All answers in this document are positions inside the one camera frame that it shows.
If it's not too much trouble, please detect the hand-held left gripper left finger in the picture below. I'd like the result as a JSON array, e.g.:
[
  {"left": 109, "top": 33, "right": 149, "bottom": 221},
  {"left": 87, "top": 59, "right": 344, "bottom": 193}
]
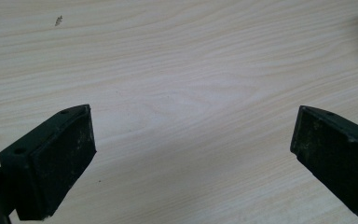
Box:
[{"left": 0, "top": 104, "right": 97, "bottom": 221}]

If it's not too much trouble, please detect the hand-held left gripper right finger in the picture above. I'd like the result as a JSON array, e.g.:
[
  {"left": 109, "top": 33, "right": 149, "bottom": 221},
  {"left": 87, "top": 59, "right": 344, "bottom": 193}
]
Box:
[{"left": 290, "top": 105, "right": 358, "bottom": 222}]

